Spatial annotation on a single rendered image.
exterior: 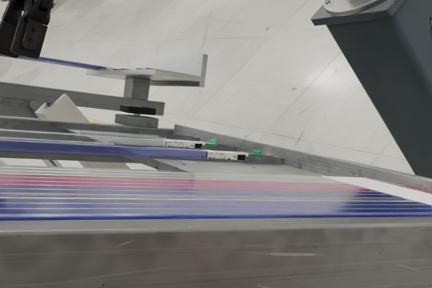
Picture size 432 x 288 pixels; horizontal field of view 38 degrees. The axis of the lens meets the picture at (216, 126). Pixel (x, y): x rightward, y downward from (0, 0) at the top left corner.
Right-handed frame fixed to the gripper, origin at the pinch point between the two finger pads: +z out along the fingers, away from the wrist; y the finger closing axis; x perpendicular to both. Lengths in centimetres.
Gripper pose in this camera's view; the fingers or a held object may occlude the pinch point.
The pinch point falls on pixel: (16, 47)
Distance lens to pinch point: 79.1
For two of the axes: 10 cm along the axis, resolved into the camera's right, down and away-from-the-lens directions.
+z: -2.6, 9.7, -0.4
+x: 8.2, 2.4, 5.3
